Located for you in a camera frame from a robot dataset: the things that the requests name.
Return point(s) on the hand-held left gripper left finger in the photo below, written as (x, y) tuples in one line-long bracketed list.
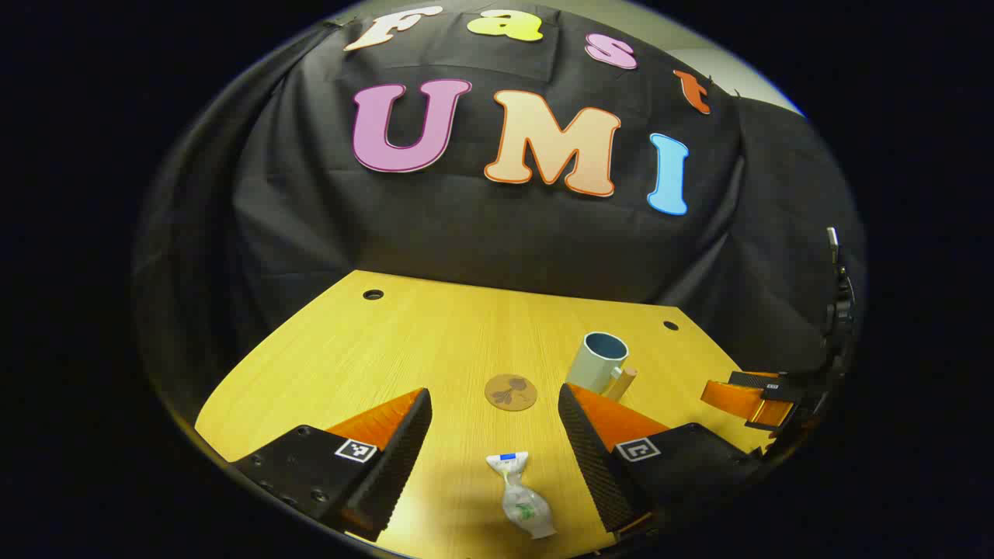
[(396, 458)]

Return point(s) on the round brown coaster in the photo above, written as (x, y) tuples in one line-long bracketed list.
[(511, 392)]

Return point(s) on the black backdrop cloth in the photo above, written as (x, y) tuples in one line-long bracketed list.
[(466, 233)]

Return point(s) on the white toothpaste tube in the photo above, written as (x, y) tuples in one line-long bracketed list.
[(524, 505)]

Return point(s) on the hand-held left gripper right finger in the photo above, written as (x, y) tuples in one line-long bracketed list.
[(594, 466)]

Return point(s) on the wooden desktop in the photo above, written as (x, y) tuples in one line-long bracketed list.
[(435, 341)]

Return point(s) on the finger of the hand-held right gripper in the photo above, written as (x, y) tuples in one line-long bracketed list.
[(738, 400)]

